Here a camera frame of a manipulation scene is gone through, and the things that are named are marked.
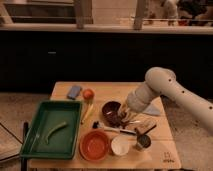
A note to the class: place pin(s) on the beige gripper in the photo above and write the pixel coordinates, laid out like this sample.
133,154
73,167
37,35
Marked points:
130,113

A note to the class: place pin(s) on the dark red grape bunch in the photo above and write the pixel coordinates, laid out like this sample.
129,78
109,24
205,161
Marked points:
121,117

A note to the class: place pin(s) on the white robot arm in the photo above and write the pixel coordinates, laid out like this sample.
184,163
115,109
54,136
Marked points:
161,81

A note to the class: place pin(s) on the dark maroon bowl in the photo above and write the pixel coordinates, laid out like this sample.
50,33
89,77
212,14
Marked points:
110,113

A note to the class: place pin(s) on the white small bowl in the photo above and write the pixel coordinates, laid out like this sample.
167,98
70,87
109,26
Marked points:
120,146

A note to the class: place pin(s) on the orange red bowl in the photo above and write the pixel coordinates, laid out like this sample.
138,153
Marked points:
94,145

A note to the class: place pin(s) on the metal spoon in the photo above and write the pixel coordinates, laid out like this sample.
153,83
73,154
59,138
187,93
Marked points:
133,122

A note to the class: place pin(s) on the brown wooden block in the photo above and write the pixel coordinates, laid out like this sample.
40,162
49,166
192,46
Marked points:
145,126

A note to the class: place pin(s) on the light blue cloth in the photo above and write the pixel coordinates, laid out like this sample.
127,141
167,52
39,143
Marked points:
152,110

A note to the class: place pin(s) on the orange fruit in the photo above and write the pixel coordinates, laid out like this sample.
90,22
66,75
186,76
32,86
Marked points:
88,94

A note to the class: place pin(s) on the blue sponge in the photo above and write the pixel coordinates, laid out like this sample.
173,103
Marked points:
74,92

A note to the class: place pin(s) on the green bean pod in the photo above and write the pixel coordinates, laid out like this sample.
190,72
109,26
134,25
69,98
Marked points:
53,130

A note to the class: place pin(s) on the green plastic tray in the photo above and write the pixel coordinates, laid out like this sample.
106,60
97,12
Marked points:
62,143

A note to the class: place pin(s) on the metal cup with black handle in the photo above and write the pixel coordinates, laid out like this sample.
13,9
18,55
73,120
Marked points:
143,140

